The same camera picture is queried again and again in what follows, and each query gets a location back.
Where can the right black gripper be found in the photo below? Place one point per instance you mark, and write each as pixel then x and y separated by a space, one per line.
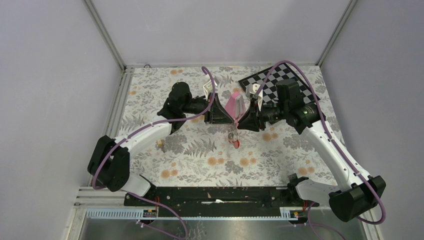
pixel 253 120

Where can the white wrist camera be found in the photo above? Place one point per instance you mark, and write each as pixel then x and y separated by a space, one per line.
pixel 209 86
pixel 253 93

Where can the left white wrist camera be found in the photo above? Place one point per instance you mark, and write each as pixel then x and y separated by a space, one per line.
pixel 209 86

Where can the floral table mat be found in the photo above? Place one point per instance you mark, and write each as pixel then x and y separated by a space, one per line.
pixel 199 154

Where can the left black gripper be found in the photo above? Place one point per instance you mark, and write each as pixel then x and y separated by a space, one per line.
pixel 216 114

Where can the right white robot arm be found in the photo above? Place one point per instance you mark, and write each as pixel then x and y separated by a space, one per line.
pixel 357 191

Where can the red tag key bunch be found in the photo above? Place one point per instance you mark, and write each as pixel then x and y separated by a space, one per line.
pixel 232 137

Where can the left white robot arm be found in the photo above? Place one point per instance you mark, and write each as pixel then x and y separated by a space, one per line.
pixel 110 162

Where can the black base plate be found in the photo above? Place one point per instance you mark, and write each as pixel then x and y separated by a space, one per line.
pixel 210 202

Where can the pink transparent box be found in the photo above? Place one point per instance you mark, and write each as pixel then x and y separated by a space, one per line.
pixel 235 106

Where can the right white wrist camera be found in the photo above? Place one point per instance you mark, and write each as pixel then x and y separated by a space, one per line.
pixel 253 93

